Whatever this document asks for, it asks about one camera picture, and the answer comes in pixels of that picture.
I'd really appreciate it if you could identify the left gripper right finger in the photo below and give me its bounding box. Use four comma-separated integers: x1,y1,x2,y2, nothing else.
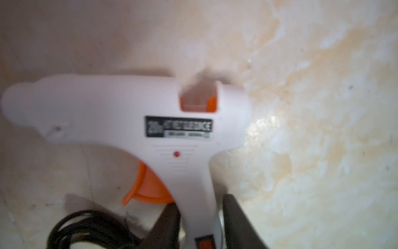
222,194,268,249

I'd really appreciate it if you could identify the white glue gun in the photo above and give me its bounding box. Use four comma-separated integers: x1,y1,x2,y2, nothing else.
1,75,251,249

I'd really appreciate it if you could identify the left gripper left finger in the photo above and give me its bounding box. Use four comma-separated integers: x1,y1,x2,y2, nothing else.
138,203,181,249

